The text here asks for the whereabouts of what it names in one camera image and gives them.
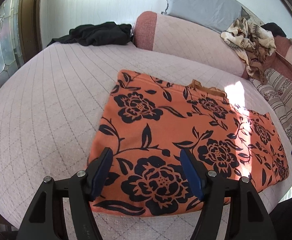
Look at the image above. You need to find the pink quilted bolster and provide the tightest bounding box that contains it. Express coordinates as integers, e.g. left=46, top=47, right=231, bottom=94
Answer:
left=134, top=11, right=248, bottom=79

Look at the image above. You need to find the beige brown floral blanket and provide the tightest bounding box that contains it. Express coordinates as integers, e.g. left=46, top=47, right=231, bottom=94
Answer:
left=221, top=17, right=276, bottom=84

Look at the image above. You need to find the pink quilted bed cover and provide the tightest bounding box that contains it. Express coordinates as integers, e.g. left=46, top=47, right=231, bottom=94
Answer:
left=0, top=43, right=292, bottom=227

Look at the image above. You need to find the orange black floral garment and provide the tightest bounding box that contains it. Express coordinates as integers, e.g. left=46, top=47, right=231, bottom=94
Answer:
left=89, top=70, right=289, bottom=217

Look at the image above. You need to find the black clothing pile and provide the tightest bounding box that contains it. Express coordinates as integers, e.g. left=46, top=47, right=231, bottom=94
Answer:
left=47, top=22, right=132, bottom=47

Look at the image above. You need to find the black garment on headboard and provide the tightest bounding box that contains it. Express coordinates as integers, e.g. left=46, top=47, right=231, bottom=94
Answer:
left=261, top=22, right=287, bottom=37

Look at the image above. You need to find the red pink padded headboard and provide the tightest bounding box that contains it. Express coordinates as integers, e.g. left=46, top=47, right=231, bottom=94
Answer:
left=243, top=36, right=292, bottom=81

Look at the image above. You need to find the grey pillow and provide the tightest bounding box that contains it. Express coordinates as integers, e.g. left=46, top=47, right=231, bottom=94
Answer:
left=162, top=0, right=250, bottom=33

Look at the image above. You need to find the wooden stained glass door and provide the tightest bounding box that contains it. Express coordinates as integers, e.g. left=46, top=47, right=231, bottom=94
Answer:
left=0, top=0, right=42, bottom=88

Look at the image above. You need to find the striped floral pillow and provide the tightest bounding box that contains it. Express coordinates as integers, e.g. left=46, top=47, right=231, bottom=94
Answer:
left=249, top=68, right=292, bottom=144

